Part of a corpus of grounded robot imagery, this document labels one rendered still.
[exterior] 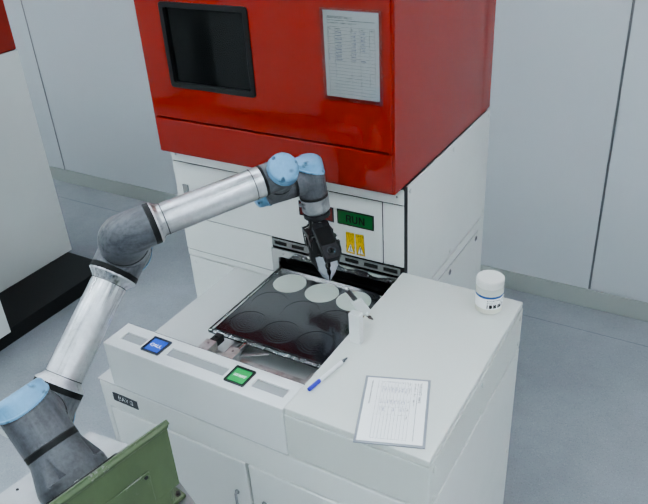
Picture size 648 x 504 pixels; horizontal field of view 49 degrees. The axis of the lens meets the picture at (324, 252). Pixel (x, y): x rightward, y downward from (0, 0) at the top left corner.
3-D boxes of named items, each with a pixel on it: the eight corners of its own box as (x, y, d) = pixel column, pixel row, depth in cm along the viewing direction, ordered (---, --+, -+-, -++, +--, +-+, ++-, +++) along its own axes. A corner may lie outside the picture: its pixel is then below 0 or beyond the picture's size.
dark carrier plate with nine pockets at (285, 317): (283, 269, 221) (283, 268, 221) (383, 296, 205) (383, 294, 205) (215, 329, 196) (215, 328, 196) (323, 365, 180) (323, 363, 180)
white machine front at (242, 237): (193, 250, 250) (174, 143, 229) (407, 309, 212) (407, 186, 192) (187, 255, 247) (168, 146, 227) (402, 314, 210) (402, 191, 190)
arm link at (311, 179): (285, 157, 183) (315, 148, 186) (292, 195, 189) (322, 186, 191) (295, 167, 177) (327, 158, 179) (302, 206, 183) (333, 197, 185)
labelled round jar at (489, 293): (480, 297, 190) (481, 266, 185) (506, 303, 187) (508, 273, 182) (470, 311, 185) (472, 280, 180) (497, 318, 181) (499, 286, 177)
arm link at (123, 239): (83, 215, 153) (289, 138, 166) (89, 227, 164) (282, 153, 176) (104, 264, 152) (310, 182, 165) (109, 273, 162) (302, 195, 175)
